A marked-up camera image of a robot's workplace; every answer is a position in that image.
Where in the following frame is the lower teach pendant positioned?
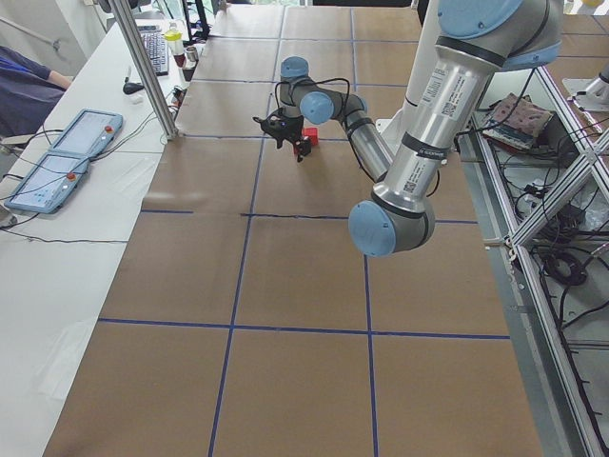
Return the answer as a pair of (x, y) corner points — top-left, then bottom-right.
(6, 152), (89, 214)

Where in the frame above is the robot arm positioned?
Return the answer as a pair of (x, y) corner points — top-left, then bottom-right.
(260, 0), (563, 257)

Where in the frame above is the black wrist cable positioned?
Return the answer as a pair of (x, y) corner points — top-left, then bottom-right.
(274, 77), (353, 113)

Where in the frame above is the black keyboard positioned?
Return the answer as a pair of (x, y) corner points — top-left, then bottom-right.
(141, 32), (169, 76)

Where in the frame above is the metal cup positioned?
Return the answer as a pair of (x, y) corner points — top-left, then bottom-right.
(185, 46), (199, 63)

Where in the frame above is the brown paper mat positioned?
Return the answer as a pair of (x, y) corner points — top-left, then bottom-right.
(45, 6), (542, 456)

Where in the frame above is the teach pendant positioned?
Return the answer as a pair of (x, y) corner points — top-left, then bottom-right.
(6, 152), (89, 214)
(49, 109), (124, 159)

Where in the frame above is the upper teach pendant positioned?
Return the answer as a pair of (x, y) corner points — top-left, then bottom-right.
(49, 109), (124, 159)

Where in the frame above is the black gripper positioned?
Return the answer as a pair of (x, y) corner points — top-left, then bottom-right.
(252, 108), (310, 163)

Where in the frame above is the aluminium frame post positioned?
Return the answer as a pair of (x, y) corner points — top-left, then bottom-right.
(108, 0), (178, 141)

